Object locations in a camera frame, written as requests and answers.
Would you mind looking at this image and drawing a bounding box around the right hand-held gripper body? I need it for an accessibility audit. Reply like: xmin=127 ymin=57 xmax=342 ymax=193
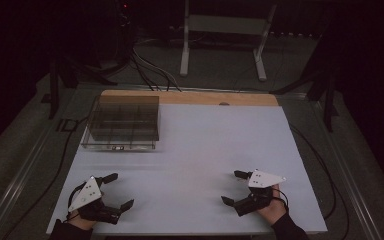
xmin=233 ymin=169 xmax=287 ymax=218

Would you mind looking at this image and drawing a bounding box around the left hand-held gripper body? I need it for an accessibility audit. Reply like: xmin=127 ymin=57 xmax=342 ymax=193
xmin=67 ymin=175 xmax=122 ymax=225

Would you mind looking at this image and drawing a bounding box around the person's right hand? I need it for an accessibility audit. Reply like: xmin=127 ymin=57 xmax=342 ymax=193
xmin=255 ymin=185 xmax=288 ymax=227

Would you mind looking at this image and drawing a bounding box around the person's left hand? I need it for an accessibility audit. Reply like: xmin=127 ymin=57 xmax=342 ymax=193
xmin=67 ymin=211 xmax=97 ymax=232

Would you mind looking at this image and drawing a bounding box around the white table sheet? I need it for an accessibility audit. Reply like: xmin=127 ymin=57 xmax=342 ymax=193
xmin=45 ymin=103 xmax=328 ymax=236

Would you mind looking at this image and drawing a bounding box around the clear compartment box dark lid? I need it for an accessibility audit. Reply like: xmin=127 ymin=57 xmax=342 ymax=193
xmin=80 ymin=95 xmax=161 ymax=151

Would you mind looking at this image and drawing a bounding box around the black tripod stand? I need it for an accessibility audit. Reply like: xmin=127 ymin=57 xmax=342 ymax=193
xmin=269 ymin=63 xmax=340 ymax=133
xmin=41 ymin=54 xmax=118 ymax=120

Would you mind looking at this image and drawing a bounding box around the white metal stand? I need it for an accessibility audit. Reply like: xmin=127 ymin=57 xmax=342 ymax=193
xmin=179 ymin=0 xmax=278 ymax=82

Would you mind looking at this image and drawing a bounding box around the dark device with red light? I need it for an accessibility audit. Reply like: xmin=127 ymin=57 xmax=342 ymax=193
xmin=113 ymin=0 xmax=135 ymax=68

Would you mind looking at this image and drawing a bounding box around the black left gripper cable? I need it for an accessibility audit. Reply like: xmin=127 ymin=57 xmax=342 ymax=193
xmin=66 ymin=181 xmax=88 ymax=222

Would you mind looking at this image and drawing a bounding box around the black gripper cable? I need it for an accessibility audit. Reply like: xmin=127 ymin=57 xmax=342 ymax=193
xmin=270 ymin=187 xmax=290 ymax=214
xmin=66 ymin=181 xmax=88 ymax=222

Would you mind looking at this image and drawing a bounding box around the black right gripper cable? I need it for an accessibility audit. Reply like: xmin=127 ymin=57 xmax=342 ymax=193
xmin=270 ymin=187 xmax=290 ymax=214

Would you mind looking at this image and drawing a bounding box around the long black floor cable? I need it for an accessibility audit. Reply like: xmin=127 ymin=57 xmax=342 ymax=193
xmin=1 ymin=116 xmax=88 ymax=240
xmin=289 ymin=124 xmax=350 ymax=240

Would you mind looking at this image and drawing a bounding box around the bundle of floor cables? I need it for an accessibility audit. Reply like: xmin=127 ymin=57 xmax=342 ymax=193
xmin=130 ymin=44 xmax=183 ymax=93

